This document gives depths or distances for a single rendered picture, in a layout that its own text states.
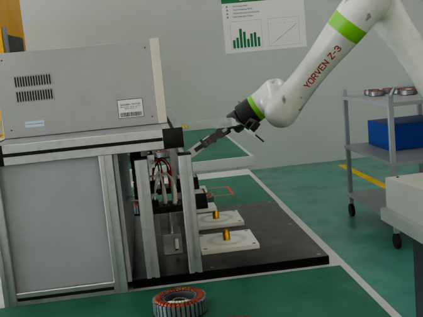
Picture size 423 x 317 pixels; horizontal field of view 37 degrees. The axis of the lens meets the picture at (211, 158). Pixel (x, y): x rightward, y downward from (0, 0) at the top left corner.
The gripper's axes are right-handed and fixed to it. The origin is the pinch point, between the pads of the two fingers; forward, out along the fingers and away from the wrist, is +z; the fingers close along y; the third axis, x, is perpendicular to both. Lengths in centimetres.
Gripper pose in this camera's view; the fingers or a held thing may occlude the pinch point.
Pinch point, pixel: (194, 150)
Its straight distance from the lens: 225.3
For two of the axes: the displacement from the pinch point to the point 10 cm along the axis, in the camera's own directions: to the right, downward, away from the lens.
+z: -8.0, 5.4, 2.5
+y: 1.8, -1.7, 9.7
